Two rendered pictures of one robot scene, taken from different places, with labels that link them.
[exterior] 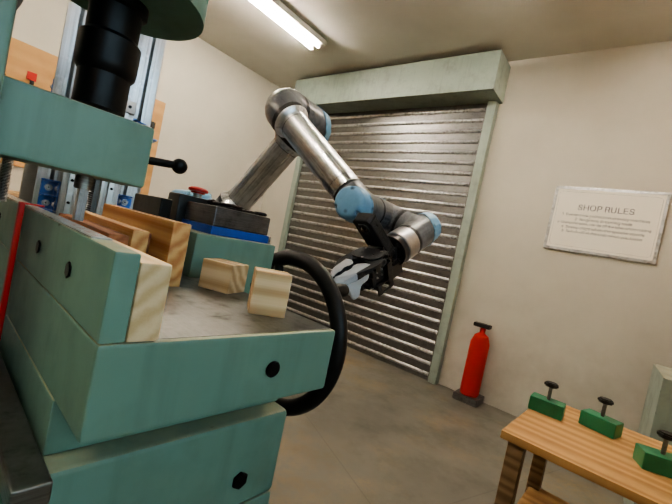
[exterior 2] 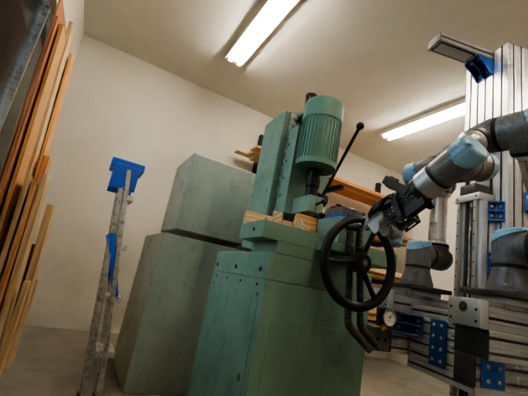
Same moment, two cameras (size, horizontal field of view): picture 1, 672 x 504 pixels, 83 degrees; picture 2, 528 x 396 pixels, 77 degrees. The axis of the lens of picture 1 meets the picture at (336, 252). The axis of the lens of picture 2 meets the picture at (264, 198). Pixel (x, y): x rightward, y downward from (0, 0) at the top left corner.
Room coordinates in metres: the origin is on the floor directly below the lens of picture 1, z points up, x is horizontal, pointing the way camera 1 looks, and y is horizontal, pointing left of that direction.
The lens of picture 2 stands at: (0.82, -1.00, 0.70)
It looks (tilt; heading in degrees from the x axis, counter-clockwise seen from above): 14 degrees up; 115
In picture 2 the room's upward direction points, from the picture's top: 11 degrees clockwise
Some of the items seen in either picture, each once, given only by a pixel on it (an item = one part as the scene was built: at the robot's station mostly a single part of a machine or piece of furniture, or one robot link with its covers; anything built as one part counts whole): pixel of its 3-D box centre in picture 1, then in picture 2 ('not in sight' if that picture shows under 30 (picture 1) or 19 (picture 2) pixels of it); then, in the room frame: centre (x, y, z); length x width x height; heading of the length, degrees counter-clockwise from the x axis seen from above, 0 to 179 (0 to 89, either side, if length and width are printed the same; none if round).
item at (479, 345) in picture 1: (475, 362); not in sight; (2.86, -1.22, 0.30); 0.19 x 0.18 x 0.60; 142
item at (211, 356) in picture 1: (148, 286); (327, 247); (0.52, 0.25, 0.87); 0.61 x 0.30 x 0.06; 49
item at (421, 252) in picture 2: not in sight; (419, 252); (0.85, 0.87, 0.98); 0.13 x 0.12 x 0.14; 51
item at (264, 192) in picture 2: not in sight; (280, 188); (0.20, 0.48, 1.16); 0.22 x 0.22 x 0.72; 49
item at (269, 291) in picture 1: (269, 291); (277, 218); (0.38, 0.06, 0.92); 0.04 x 0.03 x 0.04; 106
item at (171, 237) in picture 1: (136, 239); (320, 229); (0.49, 0.26, 0.94); 0.23 x 0.02 x 0.07; 49
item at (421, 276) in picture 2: not in sight; (416, 275); (0.85, 0.86, 0.87); 0.15 x 0.15 x 0.10
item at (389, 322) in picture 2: not in sight; (386, 319); (0.75, 0.34, 0.65); 0.06 x 0.04 x 0.08; 49
